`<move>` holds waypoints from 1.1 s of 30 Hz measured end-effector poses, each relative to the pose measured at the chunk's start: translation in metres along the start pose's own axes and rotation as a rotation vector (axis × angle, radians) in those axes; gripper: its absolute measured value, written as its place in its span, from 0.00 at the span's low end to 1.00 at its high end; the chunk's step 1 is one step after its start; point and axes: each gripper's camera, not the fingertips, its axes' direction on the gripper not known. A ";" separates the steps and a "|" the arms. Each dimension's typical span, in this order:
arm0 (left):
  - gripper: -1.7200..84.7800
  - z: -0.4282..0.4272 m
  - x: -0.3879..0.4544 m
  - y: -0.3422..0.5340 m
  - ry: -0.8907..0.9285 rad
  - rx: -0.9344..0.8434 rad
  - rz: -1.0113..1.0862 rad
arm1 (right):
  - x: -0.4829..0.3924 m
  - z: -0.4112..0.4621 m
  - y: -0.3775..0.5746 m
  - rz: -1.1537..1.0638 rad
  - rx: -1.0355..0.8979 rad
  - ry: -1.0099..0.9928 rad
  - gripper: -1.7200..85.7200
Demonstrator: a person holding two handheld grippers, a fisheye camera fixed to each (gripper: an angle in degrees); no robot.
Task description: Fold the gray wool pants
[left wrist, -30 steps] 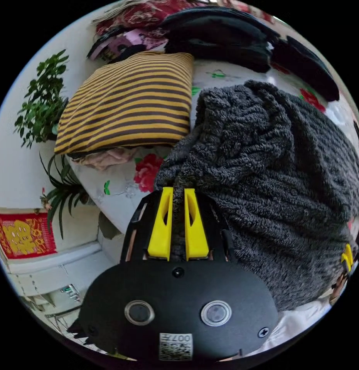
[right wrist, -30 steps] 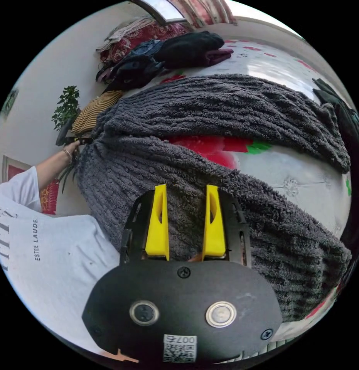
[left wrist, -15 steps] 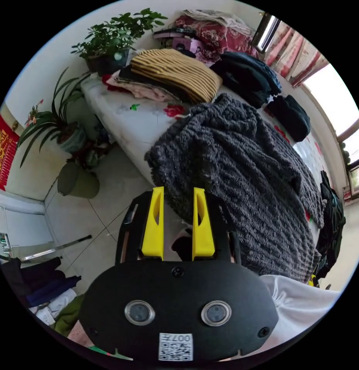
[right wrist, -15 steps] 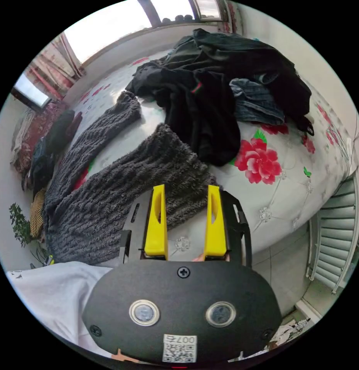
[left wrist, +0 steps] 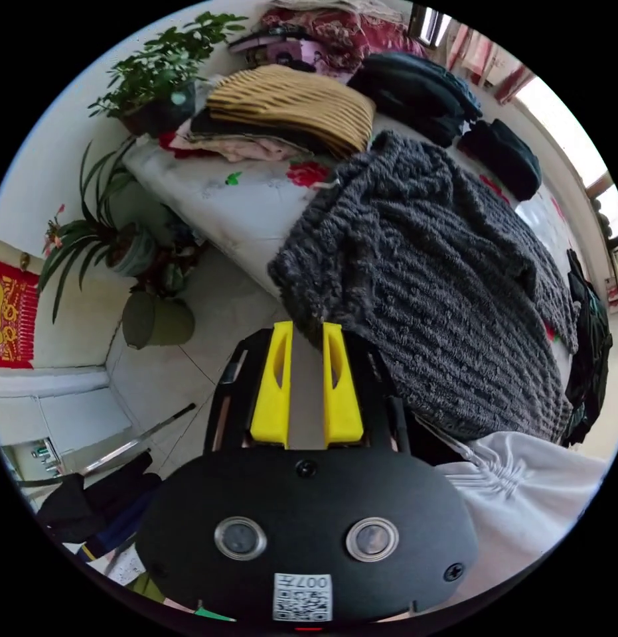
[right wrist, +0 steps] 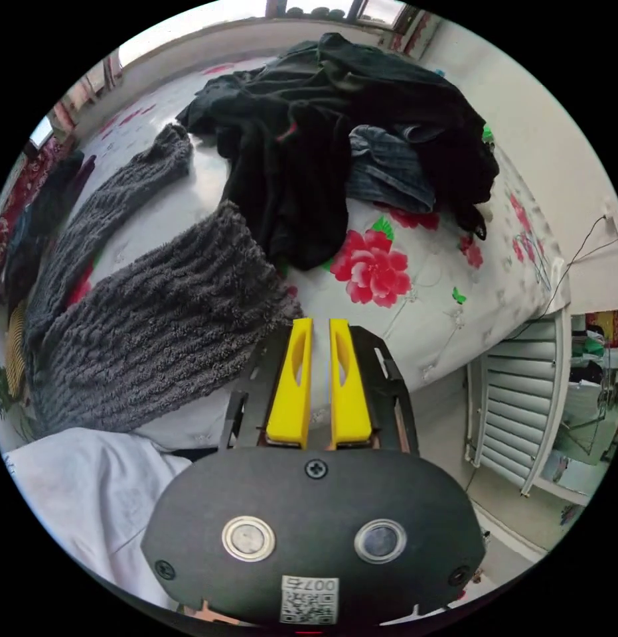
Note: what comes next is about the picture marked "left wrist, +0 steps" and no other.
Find black garment with teal trim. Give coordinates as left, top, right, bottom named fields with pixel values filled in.
left=560, top=248, right=614, bottom=449

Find stack of red flowered quilts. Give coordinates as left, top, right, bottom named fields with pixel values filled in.
left=228, top=0, right=429, bottom=86

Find window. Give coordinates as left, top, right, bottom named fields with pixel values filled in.
left=410, top=5, right=618, bottom=305

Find bed with flowered white sheet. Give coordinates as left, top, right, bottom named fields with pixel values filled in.
left=121, top=111, right=583, bottom=394

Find folded black garment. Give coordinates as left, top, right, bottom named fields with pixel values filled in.
left=457, top=119, right=544, bottom=202

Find long-leaved potted plant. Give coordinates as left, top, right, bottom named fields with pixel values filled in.
left=37, top=137, right=158, bottom=324

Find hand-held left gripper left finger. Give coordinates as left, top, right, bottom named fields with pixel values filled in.
left=250, top=321, right=293, bottom=449

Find pile of dark clothes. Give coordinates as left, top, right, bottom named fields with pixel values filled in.
left=347, top=52, right=484, bottom=148

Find pile of clothes with striped top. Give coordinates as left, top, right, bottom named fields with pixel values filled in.
left=159, top=63, right=377, bottom=163

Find gray wool pants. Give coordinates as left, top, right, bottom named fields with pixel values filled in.
left=268, top=130, right=578, bottom=443

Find bushy leafy potted plant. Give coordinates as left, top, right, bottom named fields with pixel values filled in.
left=88, top=11, right=250, bottom=138

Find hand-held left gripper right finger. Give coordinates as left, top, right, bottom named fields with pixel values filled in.
left=322, top=322, right=363, bottom=449

